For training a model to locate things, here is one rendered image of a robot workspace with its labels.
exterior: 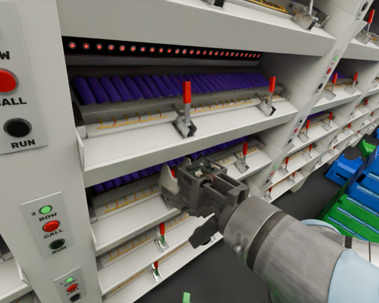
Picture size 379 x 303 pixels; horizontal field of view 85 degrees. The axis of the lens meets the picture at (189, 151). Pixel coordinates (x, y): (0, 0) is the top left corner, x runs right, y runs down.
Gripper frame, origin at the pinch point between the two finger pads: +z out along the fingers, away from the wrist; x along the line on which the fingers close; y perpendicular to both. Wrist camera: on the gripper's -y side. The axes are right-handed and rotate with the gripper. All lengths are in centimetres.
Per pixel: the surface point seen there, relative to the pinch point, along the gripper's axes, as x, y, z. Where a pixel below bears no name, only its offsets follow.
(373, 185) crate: -93, -25, -28
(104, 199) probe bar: 13.5, -1.8, 2.2
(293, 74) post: -42.6, 20.9, -3.3
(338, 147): -182, -42, 8
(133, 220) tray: 9.6, -6.7, -1.5
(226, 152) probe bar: -23.5, -1.6, 2.6
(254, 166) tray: -32.6, -7.2, -2.3
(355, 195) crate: -92, -33, -24
